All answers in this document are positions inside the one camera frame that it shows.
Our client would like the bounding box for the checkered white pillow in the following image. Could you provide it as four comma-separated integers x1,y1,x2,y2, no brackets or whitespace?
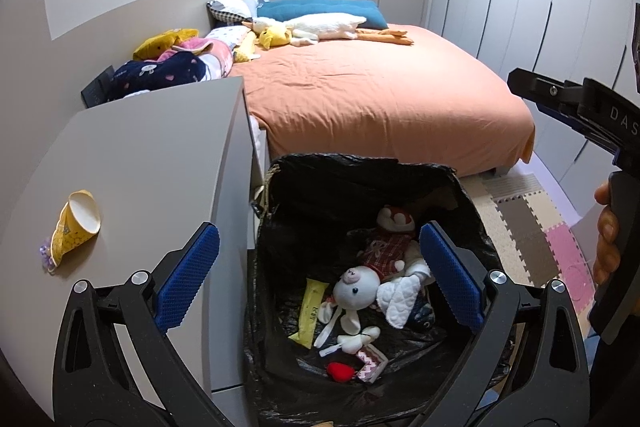
206,0,271,26

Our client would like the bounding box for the navy patterned blanket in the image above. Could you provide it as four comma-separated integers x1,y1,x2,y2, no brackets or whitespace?
107,52,208,100

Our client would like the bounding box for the yellow duck plush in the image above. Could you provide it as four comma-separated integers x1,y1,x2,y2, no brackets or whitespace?
256,24,292,50

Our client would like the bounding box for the bin with black bag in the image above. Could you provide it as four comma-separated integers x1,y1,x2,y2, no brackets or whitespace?
244,153,511,427

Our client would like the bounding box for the teal long pillow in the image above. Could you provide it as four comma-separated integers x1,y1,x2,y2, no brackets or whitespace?
257,0,388,30

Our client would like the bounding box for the white dotted pillow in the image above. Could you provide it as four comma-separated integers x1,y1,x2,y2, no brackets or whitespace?
205,24,256,58

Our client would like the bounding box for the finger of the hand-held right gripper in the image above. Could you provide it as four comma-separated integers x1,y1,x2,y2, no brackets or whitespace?
507,68,586,128

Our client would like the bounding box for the pink patterned blanket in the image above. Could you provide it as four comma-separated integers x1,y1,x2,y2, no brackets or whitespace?
160,37,236,80

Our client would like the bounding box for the red heart plush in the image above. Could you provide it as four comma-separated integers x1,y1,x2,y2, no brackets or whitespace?
326,361,357,382

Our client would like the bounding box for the plaid dressed plush doll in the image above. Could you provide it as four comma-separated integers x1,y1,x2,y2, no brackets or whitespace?
357,206,426,283

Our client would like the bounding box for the white quilted mitt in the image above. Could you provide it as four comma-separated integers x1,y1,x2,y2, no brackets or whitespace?
376,274,426,330

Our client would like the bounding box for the person's right hand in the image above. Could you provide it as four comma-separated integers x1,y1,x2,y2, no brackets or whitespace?
592,181,623,289

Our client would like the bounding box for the pastel foam puzzle mat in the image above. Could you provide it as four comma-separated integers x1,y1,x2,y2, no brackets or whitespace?
470,172,601,308

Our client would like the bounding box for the white goose plush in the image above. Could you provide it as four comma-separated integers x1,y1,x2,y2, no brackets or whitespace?
242,13,415,48

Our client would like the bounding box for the bed with orange sheet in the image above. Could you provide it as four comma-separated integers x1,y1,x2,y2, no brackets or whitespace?
220,23,537,180

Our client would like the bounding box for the purple crochet flower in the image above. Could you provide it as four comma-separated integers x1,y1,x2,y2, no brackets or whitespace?
37,239,58,273

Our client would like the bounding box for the yellow patterned cone bag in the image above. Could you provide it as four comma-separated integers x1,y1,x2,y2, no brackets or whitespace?
49,189,102,268

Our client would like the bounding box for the white bunny plush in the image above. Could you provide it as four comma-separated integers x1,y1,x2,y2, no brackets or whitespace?
314,266,383,348

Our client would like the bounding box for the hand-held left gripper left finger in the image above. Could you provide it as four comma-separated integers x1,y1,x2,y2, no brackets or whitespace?
52,222,222,427

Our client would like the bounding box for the white wardrobe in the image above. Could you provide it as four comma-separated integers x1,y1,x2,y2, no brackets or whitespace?
427,0,640,208

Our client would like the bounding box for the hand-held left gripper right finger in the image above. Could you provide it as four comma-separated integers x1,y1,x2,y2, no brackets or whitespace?
415,221,592,427

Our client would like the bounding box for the yellow padded packet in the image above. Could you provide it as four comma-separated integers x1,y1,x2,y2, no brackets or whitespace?
289,278,327,349

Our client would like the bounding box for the yellow plush toy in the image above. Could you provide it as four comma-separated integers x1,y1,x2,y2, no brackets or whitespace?
132,28,200,60

